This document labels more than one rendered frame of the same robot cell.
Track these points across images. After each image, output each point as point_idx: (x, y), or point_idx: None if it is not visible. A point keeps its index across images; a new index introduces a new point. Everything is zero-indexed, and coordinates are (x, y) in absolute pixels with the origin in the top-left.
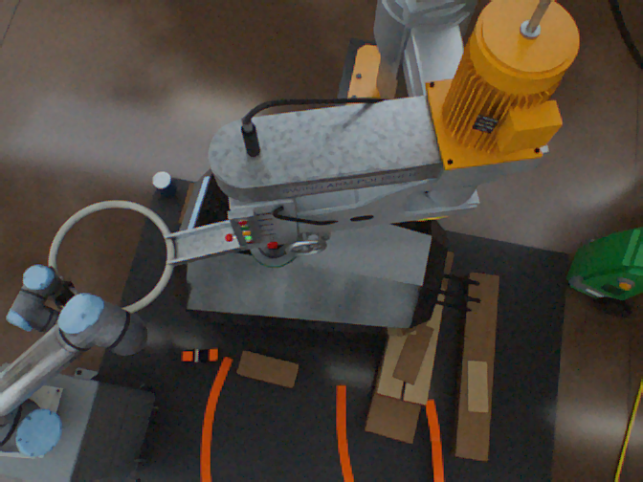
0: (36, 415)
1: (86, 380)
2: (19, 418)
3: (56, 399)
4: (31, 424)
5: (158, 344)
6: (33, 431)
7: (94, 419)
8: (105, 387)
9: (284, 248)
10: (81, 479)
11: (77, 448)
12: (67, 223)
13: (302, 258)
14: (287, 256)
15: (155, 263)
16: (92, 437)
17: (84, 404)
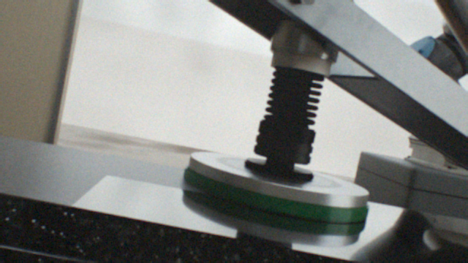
0: (427, 41)
1: (431, 170)
2: (439, 39)
3: (441, 164)
4: (425, 40)
5: None
6: (417, 44)
7: (387, 179)
8: (404, 196)
9: (235, 161)
10: (355, 183)
11: (378, 155)
12: None
13: (165, 168)
14: (217, 155)
15: None
16: (374, 187)
17: (409, 164)
